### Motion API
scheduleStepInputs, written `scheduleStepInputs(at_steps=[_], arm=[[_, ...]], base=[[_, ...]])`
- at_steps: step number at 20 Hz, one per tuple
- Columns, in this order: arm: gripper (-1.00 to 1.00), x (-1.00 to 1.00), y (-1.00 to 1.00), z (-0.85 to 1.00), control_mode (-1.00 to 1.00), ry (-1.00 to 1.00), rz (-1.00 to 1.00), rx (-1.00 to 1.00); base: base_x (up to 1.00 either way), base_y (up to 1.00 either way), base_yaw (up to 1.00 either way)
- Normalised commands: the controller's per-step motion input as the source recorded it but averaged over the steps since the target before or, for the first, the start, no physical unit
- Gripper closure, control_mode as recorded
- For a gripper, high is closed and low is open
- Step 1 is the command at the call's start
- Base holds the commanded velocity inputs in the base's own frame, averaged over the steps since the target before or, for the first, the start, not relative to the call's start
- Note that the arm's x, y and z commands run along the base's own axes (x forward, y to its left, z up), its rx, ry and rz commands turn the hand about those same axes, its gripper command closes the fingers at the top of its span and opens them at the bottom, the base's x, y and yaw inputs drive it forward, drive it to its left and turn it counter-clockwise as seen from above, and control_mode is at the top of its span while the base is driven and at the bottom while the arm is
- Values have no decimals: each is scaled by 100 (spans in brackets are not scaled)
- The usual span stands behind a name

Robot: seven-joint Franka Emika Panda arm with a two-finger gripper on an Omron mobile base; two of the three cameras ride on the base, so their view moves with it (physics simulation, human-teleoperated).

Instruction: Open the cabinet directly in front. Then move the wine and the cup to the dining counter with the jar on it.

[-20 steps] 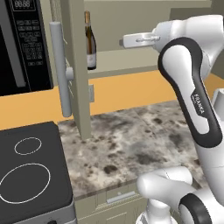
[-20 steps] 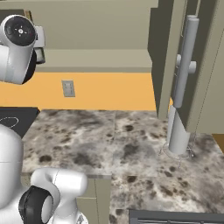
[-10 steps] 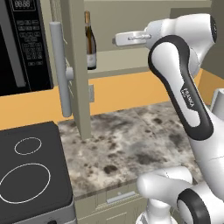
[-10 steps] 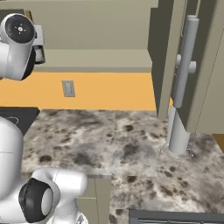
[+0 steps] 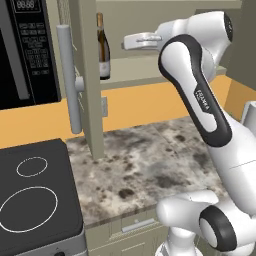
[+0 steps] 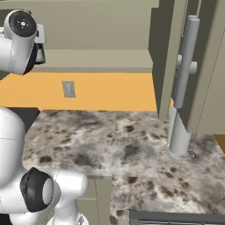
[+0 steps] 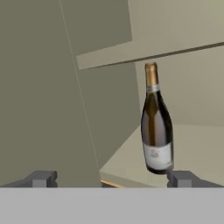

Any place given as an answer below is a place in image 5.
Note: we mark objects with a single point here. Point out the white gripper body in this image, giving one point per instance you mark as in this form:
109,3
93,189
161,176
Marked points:
141,41

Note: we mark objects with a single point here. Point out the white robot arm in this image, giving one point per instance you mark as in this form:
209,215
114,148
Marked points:
220,156

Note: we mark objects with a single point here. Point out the dark wine bottle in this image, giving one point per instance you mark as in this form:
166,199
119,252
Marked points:
104,50

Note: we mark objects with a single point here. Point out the beige base cabinet door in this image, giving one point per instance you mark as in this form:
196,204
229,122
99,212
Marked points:
130,248

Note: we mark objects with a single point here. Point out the black microwave oven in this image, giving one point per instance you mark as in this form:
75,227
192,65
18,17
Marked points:
36,50

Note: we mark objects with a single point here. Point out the white appliance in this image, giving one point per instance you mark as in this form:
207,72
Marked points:
250,115

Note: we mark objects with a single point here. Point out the beige drawer front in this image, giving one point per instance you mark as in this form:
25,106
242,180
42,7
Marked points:
140,223

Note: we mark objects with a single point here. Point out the black hob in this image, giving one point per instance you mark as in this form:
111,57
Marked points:
33,196

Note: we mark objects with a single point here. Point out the beige wall cabinet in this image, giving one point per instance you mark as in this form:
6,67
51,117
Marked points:
133,71

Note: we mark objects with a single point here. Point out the grey wall outlet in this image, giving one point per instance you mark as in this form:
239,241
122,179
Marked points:
104,106

